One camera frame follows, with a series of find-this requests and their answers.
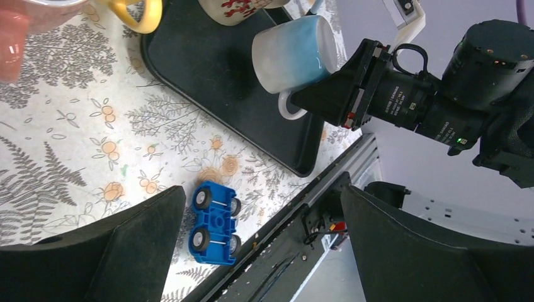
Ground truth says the light blue mug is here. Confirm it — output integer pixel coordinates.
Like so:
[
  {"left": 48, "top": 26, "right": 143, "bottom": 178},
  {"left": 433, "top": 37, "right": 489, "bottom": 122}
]
[{"left": 251, "top": 15, "right": 338, "bottom": 120}]

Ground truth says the black plastic tray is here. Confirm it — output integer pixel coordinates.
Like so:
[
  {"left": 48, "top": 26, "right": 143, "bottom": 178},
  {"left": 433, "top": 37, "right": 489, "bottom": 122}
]
[{"left": 140, "top": 0, "right": 324, "bottom": 177}]

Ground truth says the yellow ceramic mug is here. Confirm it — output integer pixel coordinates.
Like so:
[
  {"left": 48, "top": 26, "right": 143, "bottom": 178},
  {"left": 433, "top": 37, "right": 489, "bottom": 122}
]
[{"left": 98, "top": 0, "right": 164, "bottom": 35}]

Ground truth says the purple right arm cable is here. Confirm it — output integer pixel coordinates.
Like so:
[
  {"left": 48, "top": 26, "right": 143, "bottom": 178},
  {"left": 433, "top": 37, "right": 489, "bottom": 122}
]
[{"left": 515, "top": 0, "right": 528, "bottom": 26}]

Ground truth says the beige patterned tall mug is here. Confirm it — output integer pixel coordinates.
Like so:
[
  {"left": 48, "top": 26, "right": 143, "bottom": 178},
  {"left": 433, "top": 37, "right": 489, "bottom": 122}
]
[{"left": 198, "top": 0, "right": 290, "bottom": 26}]

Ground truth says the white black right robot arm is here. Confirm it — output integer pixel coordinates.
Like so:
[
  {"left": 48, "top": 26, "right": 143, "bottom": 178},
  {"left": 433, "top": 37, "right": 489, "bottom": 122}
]
[{"left": 290, "top": 20, "right": 533, "bottom": 188}]

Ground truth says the blue toy car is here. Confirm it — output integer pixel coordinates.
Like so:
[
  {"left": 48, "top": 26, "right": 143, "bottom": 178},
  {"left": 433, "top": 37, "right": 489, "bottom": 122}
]
[{"left": 188, "top": 181, "right": 242, "bottom": 266}]

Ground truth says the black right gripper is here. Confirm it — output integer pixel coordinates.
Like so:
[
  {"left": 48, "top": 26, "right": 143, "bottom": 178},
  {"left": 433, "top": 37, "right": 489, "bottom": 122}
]
[{"left": 290, "top": 38, "right": 392, "bottom": 130}]

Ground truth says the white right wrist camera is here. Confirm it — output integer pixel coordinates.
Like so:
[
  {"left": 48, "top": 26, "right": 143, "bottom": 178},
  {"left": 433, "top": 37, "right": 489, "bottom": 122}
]
[{"left": 382, "top": 0, "right": 426, "bottom": 52}]

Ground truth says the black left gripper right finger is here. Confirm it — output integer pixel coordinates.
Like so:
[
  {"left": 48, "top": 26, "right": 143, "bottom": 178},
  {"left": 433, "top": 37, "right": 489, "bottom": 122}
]
[{"left": 341, "top": 186, "right": 533, "bottom": 301}]

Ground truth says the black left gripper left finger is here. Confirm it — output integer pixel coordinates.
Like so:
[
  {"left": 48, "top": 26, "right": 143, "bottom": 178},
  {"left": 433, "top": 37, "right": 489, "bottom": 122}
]
[{"left": 1, "top": 186, "right": 186, "bottom": 301}]

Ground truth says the terracotta floral mug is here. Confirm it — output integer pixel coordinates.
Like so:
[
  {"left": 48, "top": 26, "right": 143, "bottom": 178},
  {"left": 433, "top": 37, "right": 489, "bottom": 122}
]
[{"left": 1, "top": 0, "right": 87, "bottom": 82}]

